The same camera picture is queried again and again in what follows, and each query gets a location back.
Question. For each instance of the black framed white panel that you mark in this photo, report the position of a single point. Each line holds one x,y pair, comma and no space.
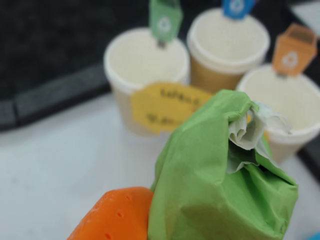
307,15

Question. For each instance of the paper cup green bin tag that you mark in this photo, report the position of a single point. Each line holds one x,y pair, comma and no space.
140,62

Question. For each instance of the short grey foam border strip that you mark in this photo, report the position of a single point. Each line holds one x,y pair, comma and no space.
57,95

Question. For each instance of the paper cup orange bin tag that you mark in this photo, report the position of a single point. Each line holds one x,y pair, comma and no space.
295,107

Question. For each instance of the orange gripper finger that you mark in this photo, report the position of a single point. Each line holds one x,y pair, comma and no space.
117,215

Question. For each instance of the green paper wad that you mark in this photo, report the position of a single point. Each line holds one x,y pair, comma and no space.
205,175

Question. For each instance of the yellow welcome sign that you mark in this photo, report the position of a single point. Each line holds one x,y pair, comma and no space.
155,110

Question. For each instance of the blue paper wad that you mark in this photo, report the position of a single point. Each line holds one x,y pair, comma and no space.
313,236

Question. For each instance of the paper cup blue bin tag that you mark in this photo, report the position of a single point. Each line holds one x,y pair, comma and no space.
225,42

